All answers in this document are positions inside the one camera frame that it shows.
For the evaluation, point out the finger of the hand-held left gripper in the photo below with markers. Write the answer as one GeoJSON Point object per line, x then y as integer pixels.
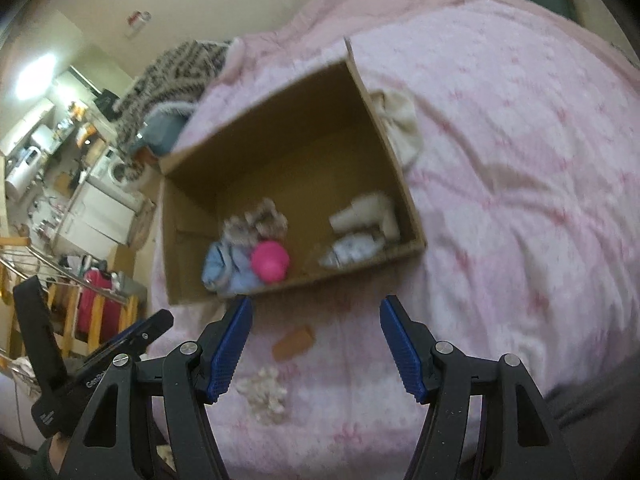
{"type": "Point", "coordinates": [40, 335]}
{"type": "Point", "coordinates": [145, 332]}

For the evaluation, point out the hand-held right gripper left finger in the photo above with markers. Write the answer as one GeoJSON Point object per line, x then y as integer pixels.
{"type": "Point", "coordinates": [227, 355]}

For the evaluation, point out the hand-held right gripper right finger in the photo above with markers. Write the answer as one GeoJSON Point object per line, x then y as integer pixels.
{"type": "Point", "coordinates": [402, 355]}

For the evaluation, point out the orange sponge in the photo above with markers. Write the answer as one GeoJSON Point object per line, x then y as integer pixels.
{"type": "Point", "coordinates": [295, 342]}

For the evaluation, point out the light blue sock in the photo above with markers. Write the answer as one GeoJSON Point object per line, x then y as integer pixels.
{"type": "Point", "coordinates": [225, 265]}

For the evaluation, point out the pink round sponge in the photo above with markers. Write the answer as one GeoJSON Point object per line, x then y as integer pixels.
{"type": "Point", "coordinates": [270, 260]}

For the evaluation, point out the white plastic packet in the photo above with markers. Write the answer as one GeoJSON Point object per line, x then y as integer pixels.
{"type": "Point", "coordinates": [352, 249]}

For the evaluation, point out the beige patterned sock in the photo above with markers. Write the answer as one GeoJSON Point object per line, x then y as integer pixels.
{"type": "Point", "coordinates": [260, 220]}

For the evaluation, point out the white fluffy cloth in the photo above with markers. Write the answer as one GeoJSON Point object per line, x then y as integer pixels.
{"type": "Point", "coordinates": [365, 212]}

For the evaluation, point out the brown cardboard box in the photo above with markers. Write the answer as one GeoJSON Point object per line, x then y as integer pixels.
{"type": "Point", "coordinates": [300, 160]}

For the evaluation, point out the person's left forearm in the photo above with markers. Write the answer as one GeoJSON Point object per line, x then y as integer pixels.
{"type": "Point", "coordinates": [60, 457]}

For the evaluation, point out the wooden rack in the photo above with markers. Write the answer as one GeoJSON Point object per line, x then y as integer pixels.
{"type": "Point", "coordinates": [70, 310]}

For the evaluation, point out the red cloth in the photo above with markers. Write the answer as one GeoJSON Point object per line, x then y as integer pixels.
{"type": "Point", "coordinates": [97, 300]}

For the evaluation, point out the metal drying rack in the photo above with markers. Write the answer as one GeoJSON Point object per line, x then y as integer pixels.
{"type": "Point", "coordinates": [65, 275]}

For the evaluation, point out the white cabinet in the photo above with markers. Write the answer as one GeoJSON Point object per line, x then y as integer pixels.
{"type": "Point", "coordinates": [95, 220]}

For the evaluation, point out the white washing machine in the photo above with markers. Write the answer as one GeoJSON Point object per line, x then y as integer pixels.
{"type": "Point", "coordinates": [114, 170]}

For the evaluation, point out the white kitchen appliance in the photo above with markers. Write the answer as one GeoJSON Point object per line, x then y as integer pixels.
{"type": "Point", "coordinates": [22, 170]}

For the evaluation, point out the blue cushion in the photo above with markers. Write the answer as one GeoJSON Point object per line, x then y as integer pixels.
{"type": "Point", "coordinates": [160, 130]}

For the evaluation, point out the person's right leg grey pants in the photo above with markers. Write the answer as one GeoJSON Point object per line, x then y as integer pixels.
{"type": "Point", "coordinates": [600, 420]}

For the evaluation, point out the black hanging garment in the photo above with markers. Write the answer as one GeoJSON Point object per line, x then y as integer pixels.
{"type": "Point", "coordinates": [107, 105]}

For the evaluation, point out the cream cloth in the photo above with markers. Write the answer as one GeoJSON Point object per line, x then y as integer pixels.
{"type": "Point", "coordinates": [400, 120]}

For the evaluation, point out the black white patterned knit blanket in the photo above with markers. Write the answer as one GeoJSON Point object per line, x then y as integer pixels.
{"type": "Point", "coordinates": [175, 70]}

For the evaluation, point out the red white wall hanger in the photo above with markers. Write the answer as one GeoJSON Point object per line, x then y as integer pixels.
{"type": "Point", "coordinates": [137, 22]}

